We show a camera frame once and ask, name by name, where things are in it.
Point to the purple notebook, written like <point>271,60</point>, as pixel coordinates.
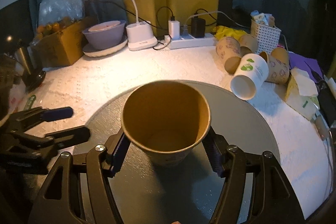
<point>306,64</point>

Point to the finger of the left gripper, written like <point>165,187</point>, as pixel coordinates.
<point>70,137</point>
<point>39,115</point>

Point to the metal cup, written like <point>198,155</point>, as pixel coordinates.
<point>32,77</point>

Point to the white power strip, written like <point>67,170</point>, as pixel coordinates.
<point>189,41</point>

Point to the white green paper cup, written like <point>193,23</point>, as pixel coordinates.
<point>251,73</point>

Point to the brown paper cup behind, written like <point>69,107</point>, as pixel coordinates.
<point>248,44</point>

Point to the round grey placemat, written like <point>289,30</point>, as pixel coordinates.
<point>189,192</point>

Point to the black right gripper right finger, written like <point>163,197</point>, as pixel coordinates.
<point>273,199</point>

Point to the brown paper cup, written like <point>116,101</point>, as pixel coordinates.
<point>281,54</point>
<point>166,119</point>
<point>248,44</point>
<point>278,71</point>
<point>228,50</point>

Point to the white charger plug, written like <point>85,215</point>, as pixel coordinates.
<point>174,29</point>

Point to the clear plastic bag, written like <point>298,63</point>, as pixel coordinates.
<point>51,11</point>

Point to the brown cardboard box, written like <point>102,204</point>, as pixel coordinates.
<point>64,47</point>

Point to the yellow cloth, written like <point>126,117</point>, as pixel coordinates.
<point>222,32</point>

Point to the white plastic basket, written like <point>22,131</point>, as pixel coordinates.
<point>267,37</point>

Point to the tissue pack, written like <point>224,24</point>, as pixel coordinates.
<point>302,94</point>

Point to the black charger plug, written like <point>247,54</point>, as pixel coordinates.
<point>198,26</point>

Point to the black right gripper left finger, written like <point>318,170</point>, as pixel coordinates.
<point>59,199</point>

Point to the black pouch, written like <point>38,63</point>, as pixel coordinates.
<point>327,105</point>

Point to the white plate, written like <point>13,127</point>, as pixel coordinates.
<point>90,51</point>

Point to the purple bowl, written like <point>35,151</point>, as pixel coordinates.
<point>105,35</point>

